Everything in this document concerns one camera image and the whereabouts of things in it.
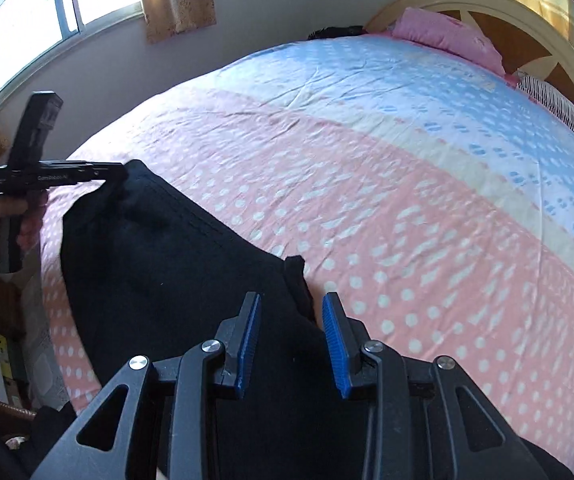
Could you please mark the pink pillow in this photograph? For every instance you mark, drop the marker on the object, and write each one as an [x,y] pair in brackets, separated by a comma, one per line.
[437,35]

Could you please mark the black pants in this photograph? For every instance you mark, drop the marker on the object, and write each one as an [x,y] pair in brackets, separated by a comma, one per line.
[167,260]

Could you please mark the wide window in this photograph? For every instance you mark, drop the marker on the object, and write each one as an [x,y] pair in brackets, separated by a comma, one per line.
[32,25]

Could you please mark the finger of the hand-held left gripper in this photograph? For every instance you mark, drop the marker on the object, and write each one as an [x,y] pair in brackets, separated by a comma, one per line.
[109,171]

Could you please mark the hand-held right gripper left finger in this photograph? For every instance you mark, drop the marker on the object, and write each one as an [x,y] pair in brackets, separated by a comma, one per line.
[247,345]

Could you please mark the yellow white box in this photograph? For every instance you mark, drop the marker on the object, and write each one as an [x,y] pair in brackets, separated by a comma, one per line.
[1,360]

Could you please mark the dark cloth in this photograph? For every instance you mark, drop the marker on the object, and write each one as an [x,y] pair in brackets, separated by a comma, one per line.
[337,31]

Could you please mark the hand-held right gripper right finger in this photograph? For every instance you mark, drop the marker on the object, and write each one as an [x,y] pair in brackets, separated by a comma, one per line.
[334,345]

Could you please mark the striped pillow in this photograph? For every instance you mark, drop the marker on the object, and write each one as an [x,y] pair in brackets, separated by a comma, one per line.
[562,105]

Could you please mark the pink blue polka dot bedspread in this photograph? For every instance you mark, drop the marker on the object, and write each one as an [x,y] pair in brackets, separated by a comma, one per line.
[392,185]

